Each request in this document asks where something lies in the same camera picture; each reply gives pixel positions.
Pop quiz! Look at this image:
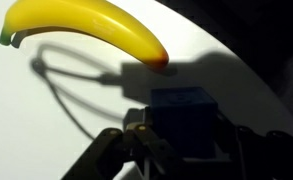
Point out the yellow banana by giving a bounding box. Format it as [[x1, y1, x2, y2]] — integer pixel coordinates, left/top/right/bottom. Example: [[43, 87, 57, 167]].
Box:
[[0, 0, 170, 69]]

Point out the blue block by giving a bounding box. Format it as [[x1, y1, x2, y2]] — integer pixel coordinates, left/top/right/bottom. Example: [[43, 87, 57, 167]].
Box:
[[149, 86, 219, 159]]

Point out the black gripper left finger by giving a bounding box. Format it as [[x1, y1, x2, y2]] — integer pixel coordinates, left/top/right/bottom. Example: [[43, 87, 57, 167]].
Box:
[[60, 106, 187, 180]]

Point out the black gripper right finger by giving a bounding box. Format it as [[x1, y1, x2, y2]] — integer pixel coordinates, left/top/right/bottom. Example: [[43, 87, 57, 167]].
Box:
[[215, 113, 293, 180]]

